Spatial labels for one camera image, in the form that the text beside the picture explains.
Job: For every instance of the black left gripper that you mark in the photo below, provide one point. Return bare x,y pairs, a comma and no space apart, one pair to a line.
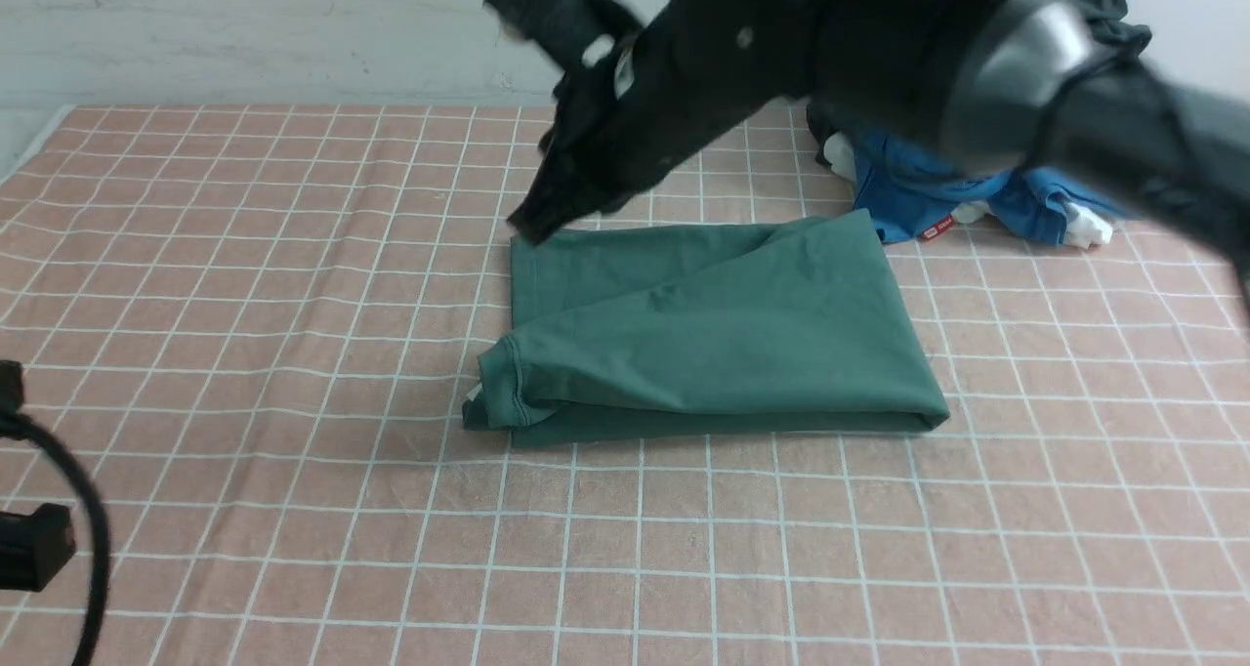
35,545

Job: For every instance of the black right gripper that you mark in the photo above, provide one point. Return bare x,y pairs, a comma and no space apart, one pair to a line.
637,99

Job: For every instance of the green long-sleeve top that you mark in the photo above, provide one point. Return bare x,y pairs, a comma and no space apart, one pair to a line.
696,330

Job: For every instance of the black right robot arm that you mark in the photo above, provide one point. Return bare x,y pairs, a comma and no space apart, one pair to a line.
987,85

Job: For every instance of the blue crumpled garment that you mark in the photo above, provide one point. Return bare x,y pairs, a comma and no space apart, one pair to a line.
937,197

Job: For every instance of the dark grey crumpled garment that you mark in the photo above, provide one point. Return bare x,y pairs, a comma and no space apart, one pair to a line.
1106,20

